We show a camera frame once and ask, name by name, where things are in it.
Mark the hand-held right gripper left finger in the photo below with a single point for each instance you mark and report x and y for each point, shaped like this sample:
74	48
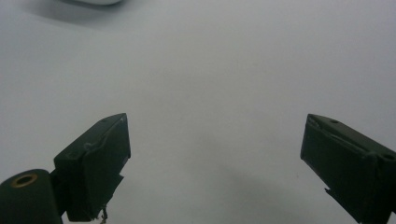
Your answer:
93	161

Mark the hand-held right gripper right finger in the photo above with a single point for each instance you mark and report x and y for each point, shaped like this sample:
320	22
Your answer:
348	161

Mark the white object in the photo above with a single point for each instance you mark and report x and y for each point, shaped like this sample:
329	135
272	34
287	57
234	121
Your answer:
98	1

